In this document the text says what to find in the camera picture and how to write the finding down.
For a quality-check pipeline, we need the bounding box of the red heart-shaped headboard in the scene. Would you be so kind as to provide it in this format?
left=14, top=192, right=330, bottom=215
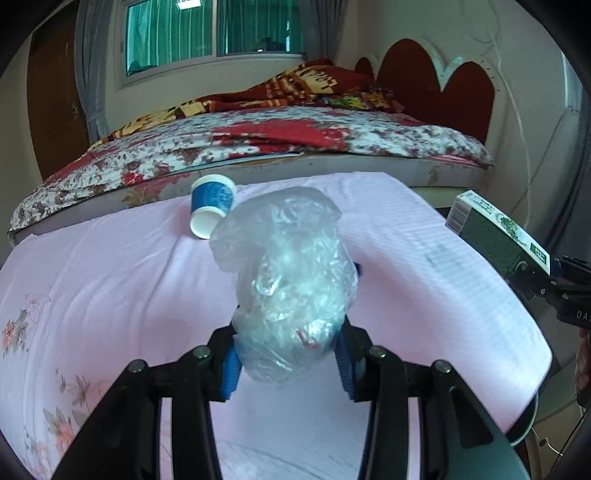
left=355, top=38, right=507, bottom=150

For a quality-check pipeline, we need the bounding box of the clear plastic bag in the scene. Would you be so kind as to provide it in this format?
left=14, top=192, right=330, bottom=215
left=209, top=187, right=359, bottom=383

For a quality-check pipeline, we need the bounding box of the grey curtain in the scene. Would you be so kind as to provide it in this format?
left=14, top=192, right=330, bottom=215
left=545, top=59, right=590, bottom=260

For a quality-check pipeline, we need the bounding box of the blue patterned paper cup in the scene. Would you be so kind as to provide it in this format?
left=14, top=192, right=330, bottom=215
left=189, top=174, right=236, bottom=240

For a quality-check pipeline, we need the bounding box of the person's right hand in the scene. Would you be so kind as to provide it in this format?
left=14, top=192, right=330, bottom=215
left=574, top=329, right=591, bottom=394

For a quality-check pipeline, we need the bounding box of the green white carton box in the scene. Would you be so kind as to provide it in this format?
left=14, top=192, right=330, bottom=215
left=446, top=190, right=551, bottom=279

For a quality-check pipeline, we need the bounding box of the bed with floral quilt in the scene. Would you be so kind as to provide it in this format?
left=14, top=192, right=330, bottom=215
left=8, top=106, right=493, bottom=235

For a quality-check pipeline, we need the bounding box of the red patterned blanket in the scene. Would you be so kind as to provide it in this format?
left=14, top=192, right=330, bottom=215
left=91, top=59, right=404, bottom=149

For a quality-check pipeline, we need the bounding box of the window with green curtain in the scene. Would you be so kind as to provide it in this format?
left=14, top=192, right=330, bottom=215
left=119, top=1, right=304, bottom=86

